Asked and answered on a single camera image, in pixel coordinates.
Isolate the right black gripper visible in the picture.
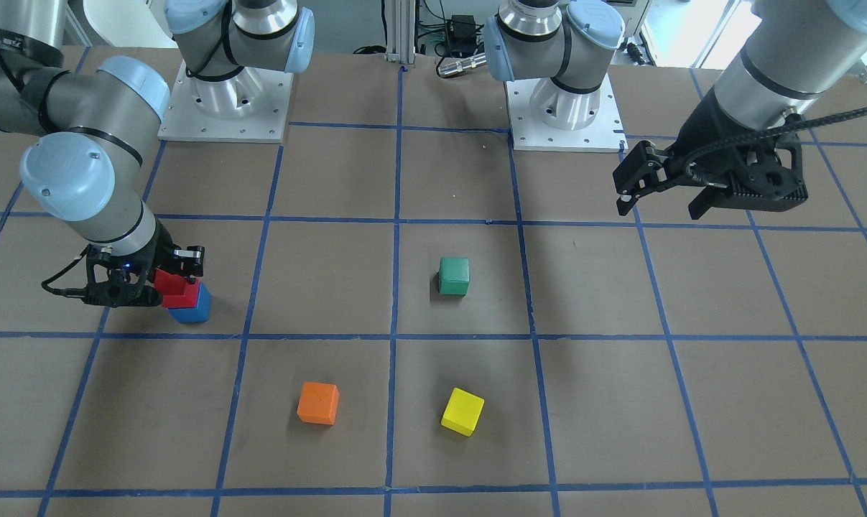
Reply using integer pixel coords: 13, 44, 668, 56
81, 220, 205, 307

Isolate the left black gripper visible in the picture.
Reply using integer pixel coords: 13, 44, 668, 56
613, 97, 808, 220

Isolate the red wooden block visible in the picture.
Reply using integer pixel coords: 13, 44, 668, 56
153, 268, 200, 309

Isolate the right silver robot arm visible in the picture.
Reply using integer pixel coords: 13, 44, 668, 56
0, 1, 315, 307

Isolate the blue wooden block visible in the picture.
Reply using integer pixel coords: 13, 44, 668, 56
166, 282, 212, 324

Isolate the orange wooden block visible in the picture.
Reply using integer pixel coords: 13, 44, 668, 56
297, 381, 339, 426

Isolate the green wooden block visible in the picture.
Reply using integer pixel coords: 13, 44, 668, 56
437, 256, 470, 297

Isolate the yellow wooden block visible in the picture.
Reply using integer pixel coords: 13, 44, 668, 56
440, 387, 485, 437

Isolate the black power adapter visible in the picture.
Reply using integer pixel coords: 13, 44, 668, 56
445, 14, 477, 57

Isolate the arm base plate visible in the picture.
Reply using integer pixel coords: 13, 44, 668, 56
158, 65, 295, 144
504, 75, 628, 153

